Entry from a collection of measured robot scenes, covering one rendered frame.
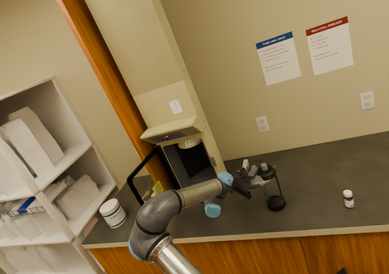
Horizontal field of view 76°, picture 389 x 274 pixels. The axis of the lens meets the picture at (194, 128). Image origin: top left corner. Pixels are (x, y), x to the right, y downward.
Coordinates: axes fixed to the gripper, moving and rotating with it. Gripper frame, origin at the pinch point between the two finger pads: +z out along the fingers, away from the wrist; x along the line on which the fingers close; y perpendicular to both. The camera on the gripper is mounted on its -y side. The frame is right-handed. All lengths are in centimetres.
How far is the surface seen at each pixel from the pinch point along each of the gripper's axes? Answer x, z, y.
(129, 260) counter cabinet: 12, -103, -34
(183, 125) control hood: 9.4, -28.3, 38.8
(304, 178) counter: 13.5, 19.7, -21.4
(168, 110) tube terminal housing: 23, -35, 46
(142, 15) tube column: 21, -24, 93
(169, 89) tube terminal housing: 21, -29, 56
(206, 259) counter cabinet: -2, -51, -39
